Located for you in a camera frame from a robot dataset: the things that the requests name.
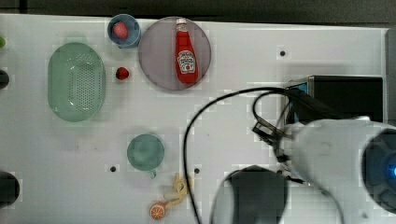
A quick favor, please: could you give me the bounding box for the green small object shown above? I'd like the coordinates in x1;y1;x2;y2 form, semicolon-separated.
0;36;7;49

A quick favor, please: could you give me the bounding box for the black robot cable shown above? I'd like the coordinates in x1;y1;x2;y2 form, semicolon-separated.
182;86;344;224

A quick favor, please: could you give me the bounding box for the red toy strawberry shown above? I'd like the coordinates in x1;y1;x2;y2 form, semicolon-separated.
116;67;130;80

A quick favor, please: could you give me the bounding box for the grey round plate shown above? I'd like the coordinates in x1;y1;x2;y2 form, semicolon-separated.
138;17;212;91

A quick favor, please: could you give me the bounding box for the pink toy fruit in bowl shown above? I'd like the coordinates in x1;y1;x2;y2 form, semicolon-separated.
112;21;129;39

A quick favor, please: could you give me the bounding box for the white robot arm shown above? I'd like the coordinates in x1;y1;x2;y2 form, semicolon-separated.
209;118;395;224

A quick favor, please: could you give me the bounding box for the red ketchup bottle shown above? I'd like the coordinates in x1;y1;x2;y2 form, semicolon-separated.
175;18;199;84

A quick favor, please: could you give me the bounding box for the blue bowl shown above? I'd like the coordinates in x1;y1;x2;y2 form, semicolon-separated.
107;14;141;49

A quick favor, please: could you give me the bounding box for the black cylinder upper post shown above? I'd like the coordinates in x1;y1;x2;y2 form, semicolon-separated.
0;70;9;89

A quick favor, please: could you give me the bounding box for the black toaster oven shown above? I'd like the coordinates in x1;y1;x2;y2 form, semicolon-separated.
286;76;384;122

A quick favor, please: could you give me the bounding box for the green perforated colander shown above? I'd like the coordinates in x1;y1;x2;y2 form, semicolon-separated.
48;42;106;122

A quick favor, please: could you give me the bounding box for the orange slice toy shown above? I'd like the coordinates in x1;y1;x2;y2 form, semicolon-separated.
149;202;166;220

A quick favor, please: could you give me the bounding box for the peeled toy banana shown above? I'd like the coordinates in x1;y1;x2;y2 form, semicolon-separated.
163;173;191;209

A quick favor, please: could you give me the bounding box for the green mug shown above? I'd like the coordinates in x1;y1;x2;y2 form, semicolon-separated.
127;133;165;179

